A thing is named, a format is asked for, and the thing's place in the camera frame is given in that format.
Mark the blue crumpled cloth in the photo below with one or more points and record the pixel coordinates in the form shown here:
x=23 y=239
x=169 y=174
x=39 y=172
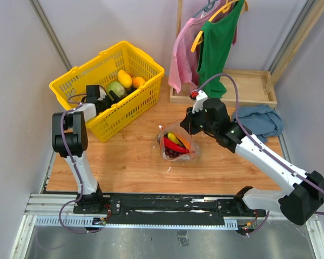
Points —
x=263 y=121

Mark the wooden clothes rack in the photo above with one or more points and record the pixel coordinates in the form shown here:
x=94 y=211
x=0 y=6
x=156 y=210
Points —
x=257 y=87

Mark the green tank top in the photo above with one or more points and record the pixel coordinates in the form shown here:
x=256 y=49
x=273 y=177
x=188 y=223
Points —
x=212 y=53

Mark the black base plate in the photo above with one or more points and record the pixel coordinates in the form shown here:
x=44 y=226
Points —
x=167 y=211

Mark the red toy chili pepper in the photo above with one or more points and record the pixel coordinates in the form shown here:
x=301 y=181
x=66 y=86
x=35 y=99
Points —
x=175 y=147

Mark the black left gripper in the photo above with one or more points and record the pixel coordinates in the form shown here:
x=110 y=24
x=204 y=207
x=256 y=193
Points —
x=114 y=96

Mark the orange toy fruit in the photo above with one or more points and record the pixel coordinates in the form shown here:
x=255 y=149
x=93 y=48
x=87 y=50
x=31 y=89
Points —
x=137 y=82

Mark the clear zip top bag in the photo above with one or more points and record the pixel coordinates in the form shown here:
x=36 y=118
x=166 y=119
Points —
x=176 y=128

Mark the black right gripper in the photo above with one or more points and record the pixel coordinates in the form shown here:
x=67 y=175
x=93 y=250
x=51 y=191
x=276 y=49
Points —
x=188 y=122

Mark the toy pork meat slab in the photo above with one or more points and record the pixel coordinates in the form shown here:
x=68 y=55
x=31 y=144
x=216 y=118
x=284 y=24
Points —
x=186 y=142

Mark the pink shirt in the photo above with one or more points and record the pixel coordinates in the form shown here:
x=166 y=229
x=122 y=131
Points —
x=184 y=63

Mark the green toy cabbage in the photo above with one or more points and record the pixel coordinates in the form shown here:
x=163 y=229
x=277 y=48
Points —
x=117 y=88

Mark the grey clothes hanger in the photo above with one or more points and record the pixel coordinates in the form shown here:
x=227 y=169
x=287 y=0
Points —
x=208 y=7

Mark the dark purple toy grapes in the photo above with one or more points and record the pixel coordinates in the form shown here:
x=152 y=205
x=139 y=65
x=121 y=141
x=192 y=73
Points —
x=171 y=154

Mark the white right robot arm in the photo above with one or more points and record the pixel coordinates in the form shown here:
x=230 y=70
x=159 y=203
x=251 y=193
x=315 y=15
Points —
x=301 y=193

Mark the aluminium frame rail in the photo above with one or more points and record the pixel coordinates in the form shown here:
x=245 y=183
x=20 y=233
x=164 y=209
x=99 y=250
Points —
x=57 y=210

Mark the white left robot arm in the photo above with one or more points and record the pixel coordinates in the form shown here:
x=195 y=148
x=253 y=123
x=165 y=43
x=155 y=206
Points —
x=70 y=141

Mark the yellow toy mango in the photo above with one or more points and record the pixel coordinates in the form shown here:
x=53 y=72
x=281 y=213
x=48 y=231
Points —
x=124 y=79

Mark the yellow plastic shopping basket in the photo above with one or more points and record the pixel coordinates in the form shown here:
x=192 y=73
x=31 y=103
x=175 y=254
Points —
x=102 y=70

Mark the yellow toy banana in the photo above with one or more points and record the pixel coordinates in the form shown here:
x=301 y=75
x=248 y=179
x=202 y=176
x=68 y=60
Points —
x=172 y=137

